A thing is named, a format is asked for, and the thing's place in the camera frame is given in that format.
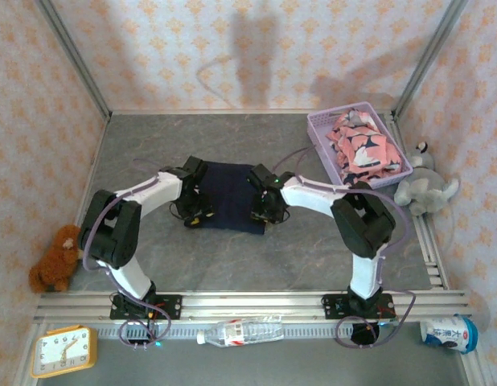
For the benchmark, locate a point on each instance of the grey plush toy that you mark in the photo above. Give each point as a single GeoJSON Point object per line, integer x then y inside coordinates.
{"type": "Point", "coordinates": [425, 189]}

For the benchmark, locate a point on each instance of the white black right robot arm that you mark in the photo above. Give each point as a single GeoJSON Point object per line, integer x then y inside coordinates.
{"type": "Point", "coordinates": [313, 197]}

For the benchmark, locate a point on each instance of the pink patterned shorts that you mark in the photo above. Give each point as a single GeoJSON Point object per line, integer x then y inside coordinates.
{"type": "Point", "coordinates": [365, 153]}

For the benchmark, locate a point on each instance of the wide aluminium mounting rail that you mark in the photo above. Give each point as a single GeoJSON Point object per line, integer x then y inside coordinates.
{"type": "Point", "coordinates": [252, 305]}

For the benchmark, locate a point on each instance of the navy blue garment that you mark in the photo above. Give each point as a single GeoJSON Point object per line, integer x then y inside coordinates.
{"type": "Point", "coordinates": [230, 193]}

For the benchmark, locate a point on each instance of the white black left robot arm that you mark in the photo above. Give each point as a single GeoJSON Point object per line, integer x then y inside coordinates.
{"type": "Point", "coordinates": [152, 193]}

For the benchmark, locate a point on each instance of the white blue yogurt cup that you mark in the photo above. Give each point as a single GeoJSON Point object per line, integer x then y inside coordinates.
{"type": "Point", "coordinates": [445, 331]}

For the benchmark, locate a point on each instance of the clear plastic water bottle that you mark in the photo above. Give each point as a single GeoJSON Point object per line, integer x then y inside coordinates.
{"type": "Point", "coordinates": [240, 331]}

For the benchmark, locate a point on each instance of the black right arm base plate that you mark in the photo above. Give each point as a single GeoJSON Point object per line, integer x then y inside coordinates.
{"type": "Point", "coordinates": [331, 307]}

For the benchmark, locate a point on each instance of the brown plush toy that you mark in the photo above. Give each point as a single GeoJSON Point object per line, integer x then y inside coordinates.
{"type": "Point", "coordinates": [51, 265]}

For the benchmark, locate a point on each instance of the aluminium frame post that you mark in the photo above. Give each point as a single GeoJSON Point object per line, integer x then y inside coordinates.
{"type": "Point", "coordinates": [73, 60]}
{"type": "Point", "coordinates": [429, 56]}

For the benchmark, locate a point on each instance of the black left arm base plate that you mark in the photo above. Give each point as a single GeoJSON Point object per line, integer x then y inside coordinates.
{"type": "Point", "coordinates": [174, 307]}

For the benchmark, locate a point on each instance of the yellow alarm clock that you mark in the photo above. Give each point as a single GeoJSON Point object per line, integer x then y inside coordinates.
{"type": "Point", "coordinates": [63, 351]}

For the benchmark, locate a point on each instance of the aluminium side rail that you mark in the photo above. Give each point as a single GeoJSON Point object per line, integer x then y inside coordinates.
{"type": "Point", "coordinates": [435, 273]}
{"type": "Point", "coordinates": [96, 157]}

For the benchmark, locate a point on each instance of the lilac plastic basket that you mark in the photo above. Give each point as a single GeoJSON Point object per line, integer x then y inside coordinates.
{"type": "Point", "coordinates": [319, 124]}

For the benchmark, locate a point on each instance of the black controller box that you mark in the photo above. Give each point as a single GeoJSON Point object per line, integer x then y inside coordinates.
{"type": "Point", "coordinates": [138, 331]}
{"type": "Point", "coordinates": [363, 335]}

